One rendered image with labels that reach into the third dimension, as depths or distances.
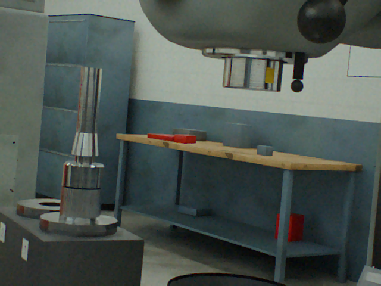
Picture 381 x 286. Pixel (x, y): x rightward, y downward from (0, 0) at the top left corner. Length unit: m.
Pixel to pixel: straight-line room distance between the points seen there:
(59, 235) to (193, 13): 0.40
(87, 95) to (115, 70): 7.12
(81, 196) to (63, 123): 7.22
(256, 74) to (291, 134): 5.82
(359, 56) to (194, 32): 5.48
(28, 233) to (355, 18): 0.47
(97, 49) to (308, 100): 2.51
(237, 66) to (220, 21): 0.07
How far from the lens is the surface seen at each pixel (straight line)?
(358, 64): 6.03
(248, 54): 0.58
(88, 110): 0.89
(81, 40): 7.92
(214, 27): 0.55
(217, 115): 7.12
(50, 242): 0.85
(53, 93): 8.34
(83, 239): 0.86
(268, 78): 0.60
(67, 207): 0.90
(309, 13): 0.48
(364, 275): 1.02
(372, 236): 1.02
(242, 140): 6.41
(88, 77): 0.89
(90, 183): 0.89
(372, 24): 0.69
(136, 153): 8.16
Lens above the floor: 1.27
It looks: 3 degrees down
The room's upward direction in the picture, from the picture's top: 5 degrees clockwise
